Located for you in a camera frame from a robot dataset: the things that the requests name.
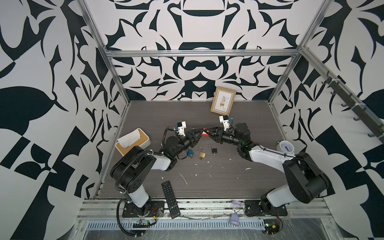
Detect circuit board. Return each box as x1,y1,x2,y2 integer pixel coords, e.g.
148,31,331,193
132,217,157,229
263,218,283,236

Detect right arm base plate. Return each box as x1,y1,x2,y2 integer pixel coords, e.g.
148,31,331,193
244,199,288,217

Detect black remote control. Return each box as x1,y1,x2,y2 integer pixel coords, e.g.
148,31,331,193
162,181,181,219

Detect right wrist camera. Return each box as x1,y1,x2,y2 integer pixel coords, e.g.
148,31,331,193
219,115,233,131

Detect grey wall hook rack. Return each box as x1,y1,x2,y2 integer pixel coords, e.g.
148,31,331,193
321,71,384,143

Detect left circuit board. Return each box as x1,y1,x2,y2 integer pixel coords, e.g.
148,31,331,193
132,217,157,229

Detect purple hourglass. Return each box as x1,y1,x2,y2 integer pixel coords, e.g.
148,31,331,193
230,200,242,227

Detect blue padlock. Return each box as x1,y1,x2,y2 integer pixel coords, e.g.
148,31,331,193
187,149,195,158

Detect right circuit board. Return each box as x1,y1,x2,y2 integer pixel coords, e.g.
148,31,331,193
263,218,283,236

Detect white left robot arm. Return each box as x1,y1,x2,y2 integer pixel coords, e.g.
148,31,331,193
110,129,205,208

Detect brass padlock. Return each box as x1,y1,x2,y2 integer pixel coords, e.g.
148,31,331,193
197,147,206,160

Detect gold picture frame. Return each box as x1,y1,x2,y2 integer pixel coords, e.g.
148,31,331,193
211,87,237,116

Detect black padlock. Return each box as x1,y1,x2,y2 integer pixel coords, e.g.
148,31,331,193
209,144,218,158

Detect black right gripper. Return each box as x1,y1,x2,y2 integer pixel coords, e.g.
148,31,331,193
205,128,243,149

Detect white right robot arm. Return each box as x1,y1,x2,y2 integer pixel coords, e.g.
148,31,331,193
206,123,330,213

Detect white slotted cable duct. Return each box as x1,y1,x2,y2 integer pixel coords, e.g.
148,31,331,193
87,219,265,231

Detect white alarm clock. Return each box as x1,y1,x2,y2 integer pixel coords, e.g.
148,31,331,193
277,141,295,154

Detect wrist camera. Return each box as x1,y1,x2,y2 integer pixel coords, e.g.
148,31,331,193
219,115,233,131
173,121,187,139

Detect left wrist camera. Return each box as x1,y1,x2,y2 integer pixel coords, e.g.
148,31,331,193
173,121,187,139

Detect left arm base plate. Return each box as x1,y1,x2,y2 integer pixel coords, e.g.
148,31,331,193
122,201,165,218

